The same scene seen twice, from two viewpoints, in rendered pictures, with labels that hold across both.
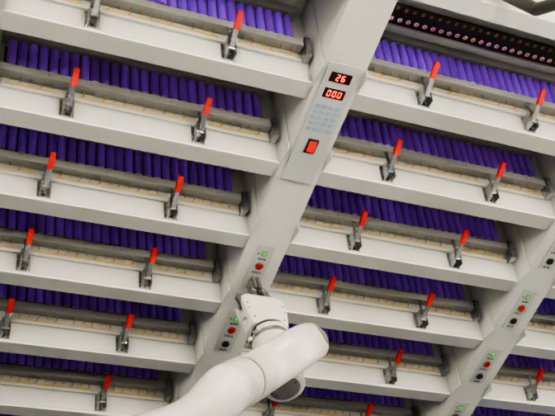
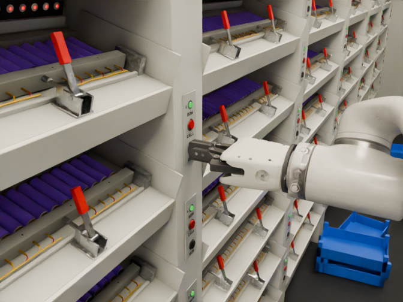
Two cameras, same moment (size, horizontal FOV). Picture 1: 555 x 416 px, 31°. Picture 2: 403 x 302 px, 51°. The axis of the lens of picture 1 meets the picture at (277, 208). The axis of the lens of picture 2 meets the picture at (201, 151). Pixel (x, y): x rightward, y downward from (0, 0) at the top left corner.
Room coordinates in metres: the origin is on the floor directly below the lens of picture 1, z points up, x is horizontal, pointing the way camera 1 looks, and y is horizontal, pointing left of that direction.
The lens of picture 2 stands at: (1.35, 0.37, 1.27)
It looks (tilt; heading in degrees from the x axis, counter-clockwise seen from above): 22 degrees down; 323
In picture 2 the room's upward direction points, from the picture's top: straight up
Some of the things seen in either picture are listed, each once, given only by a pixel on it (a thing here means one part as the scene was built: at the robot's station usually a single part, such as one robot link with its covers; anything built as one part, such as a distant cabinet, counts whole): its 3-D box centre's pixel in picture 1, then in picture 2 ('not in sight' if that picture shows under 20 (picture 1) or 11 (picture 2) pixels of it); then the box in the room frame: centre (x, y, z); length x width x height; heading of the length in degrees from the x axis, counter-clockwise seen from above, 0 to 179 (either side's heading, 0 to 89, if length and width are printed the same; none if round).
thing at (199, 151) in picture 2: (249, 290); (204, 156); (1.84, -0.01, 1.01); 0.07 x 0.03 x 0.03; 25
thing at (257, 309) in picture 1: (263, 319); (262, 162); (1.76, -0.07, 1.01); 0.11 x 0.10 x 0.07; 25
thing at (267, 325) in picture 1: (269, 338); (301, 171); (1.71, -0.09, 1.01); 0.09 x 0.03 x 0.08; 115
